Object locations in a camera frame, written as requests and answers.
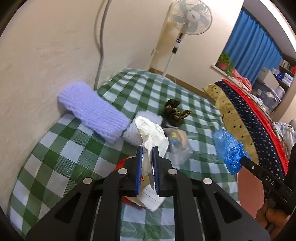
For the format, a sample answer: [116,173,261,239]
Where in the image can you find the orange plastic bag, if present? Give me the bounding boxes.
[113,157,149,209]

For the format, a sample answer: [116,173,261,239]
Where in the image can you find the blue plastic bag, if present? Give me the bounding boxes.
[213,130,251,175]

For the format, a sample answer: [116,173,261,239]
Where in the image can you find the white paper trash wad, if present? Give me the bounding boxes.
[135,116,169,212]

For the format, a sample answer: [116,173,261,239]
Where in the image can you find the person's right hand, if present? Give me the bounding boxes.
[256,200,290,240]

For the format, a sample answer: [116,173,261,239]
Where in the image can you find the red blanket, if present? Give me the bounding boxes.
[221,78,288,175]

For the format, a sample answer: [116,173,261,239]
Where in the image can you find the navy star-print blanket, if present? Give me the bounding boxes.
[215,80,286,181]

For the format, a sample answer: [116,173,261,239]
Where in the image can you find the green checkered bed sheet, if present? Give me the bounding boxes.
[8,69,238,240]

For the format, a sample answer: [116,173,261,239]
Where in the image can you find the clear plastic bag with items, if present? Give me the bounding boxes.
[164,128,193,166]

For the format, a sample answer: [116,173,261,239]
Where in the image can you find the yellow star-print blanket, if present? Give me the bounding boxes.
[204,84,259,164]

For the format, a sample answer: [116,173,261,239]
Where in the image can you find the white knitted cloth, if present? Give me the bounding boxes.
[122,110,163,146]

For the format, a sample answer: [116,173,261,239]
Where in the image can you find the black and gold scrunchie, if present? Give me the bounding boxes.
[163,99,192,128]

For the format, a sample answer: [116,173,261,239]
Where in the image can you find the lavender knitted cloth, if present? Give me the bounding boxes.
[58,82,130,143]

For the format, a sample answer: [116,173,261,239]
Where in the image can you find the white storage boxes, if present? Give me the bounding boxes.
[251,55,295,114]

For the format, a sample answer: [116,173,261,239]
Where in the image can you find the pink clothes pile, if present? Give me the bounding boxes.
[231,69,252,93]

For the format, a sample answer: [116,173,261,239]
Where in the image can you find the potted plant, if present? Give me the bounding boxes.
[217,53,234,76]

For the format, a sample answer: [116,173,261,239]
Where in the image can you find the blue curtain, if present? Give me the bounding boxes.
[222,9,282,84]

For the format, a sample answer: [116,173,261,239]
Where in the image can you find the white standing fan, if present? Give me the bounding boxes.
[162,0,212,77]

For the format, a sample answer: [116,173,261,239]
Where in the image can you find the grey wall cable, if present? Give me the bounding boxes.
[93,0,113,91]

